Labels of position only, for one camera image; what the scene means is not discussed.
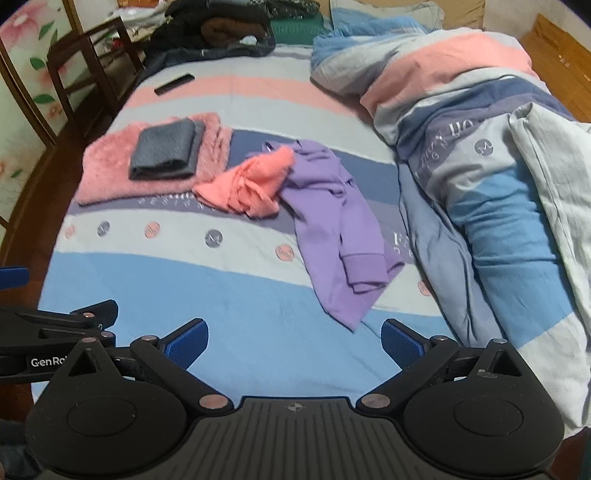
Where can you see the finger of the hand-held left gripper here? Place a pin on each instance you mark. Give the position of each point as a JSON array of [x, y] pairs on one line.
[[69, 318], [11, 278]]

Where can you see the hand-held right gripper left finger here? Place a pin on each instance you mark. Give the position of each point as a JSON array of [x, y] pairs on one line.
[[189, 342]]

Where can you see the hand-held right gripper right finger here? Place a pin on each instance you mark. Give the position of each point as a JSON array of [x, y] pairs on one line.
[[400, 342]]

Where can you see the coral fleece garment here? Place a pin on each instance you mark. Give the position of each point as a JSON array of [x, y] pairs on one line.
[[258, 180]]

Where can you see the pile of dark clothes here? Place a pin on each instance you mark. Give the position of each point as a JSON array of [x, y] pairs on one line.
[[184, 32]]

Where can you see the striped bed sheet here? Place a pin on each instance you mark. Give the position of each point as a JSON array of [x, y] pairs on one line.
[[184, 286]]

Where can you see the purple sweatshirt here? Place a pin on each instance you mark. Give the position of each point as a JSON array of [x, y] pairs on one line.
[[332, 217]]

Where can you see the pink fluffy folded sweater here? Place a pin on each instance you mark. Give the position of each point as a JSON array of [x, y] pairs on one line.
[[106, 170]]

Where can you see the striped duvet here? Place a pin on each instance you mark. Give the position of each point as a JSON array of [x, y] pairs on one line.
[[503, 221]]

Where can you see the grey folded cloth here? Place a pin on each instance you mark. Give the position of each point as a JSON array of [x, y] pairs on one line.
[[161, 147]]

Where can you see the dark wooden chair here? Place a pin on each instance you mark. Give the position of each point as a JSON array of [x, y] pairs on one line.
[[60, 78]]

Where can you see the floral sliding door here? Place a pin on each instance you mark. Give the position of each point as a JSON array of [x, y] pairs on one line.
[[25, 50]]

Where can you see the black remote control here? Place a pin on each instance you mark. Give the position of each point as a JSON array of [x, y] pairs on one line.
[[174, 84]]

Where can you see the floral cloth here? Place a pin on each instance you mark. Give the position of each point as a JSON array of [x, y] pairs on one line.
[[138, 25]]

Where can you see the brown garment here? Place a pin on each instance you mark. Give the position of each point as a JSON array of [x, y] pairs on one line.
[[226, 30]]

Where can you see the cardboard box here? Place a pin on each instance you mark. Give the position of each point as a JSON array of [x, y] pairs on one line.
[[563, 64]]

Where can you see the blue grey pillow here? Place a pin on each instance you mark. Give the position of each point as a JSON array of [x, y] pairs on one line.
[[392, 14]]

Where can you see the green folded cloth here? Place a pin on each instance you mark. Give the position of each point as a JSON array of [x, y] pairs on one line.
[[295, 30]]

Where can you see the tan headboard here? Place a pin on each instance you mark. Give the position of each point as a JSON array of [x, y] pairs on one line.
[[466, 11]]

